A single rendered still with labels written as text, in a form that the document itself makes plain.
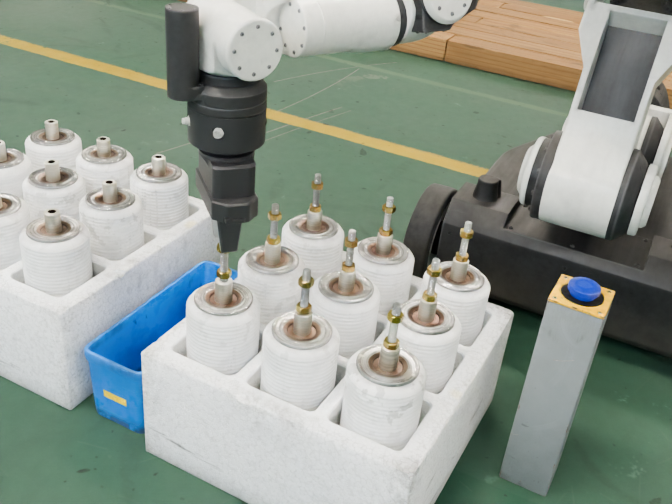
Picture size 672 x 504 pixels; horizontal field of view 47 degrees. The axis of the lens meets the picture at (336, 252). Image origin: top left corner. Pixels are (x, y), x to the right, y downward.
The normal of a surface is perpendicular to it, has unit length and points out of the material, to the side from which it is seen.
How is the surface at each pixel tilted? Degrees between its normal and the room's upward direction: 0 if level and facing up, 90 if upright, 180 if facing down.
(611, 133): 65
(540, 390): 90
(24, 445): 0
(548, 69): 90
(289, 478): 90
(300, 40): 90
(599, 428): 0
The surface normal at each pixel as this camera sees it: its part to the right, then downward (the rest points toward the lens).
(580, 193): -0.42, 0.23
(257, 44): 0.55, 0.48
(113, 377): -0.47, 0.45
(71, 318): 0.88, 0.31
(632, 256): 0.09, -0.85
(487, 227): -0.26, -0.29
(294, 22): -0.83, 0.22
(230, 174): 0.35, 0.51
